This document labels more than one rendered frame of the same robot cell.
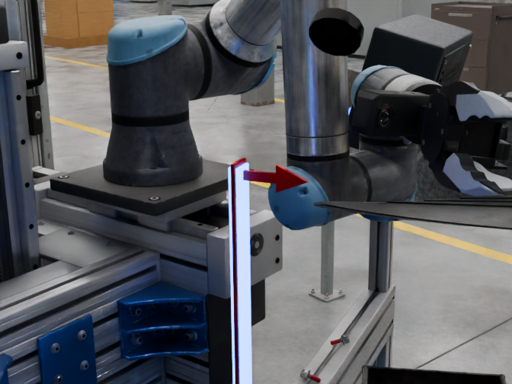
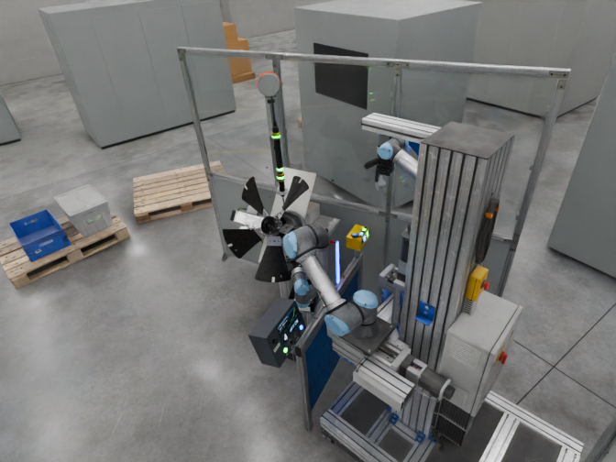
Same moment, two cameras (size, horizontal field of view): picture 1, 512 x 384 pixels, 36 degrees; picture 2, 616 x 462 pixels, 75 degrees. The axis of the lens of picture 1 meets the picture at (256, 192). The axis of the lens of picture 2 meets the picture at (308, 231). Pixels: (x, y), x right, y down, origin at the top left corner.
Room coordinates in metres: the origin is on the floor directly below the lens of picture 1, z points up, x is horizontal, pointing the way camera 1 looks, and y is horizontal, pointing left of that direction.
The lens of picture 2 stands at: (2.57, 0.06, 2.64)
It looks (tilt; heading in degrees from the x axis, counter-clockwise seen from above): 35 degrees down; 186
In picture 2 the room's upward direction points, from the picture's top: 4 degrees counter-clockwise
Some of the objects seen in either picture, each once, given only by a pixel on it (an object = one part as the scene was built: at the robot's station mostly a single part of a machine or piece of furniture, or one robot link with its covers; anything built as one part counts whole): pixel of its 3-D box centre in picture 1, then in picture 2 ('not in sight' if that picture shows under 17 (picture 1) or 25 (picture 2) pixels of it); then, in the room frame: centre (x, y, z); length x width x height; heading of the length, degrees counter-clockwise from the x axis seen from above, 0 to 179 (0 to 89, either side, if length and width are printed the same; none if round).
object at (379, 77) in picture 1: (390, 100); (301, 284); (1.00, -0.17, 1.18); 0.11 x 0.08 x 0.09; 13
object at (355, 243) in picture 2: not in sight; (357, 237); (0.39, 0.15, 1.02); 0.16 x 0.10 x 0.11; 156
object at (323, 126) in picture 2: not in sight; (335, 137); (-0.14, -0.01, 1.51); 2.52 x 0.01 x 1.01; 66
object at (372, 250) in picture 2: not in sight; (336, 249); (-0.14, -0.01, 0.50); 2.59 x 0.03 x 0.91; 66
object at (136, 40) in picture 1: (152, 63); (364, 306); (1.18, 0.15, 1.20); 0.13 x 0.12 x 0.14; 131
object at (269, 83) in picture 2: not in sight; (269, 83); (-0.20, -0.44, 1.88); 0.16 x 0.07 x 0.16; 101
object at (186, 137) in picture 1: (152, 141); (364, 322); (1.18, 0.16, 1.09); 0.15 x 0.15 x 0.10
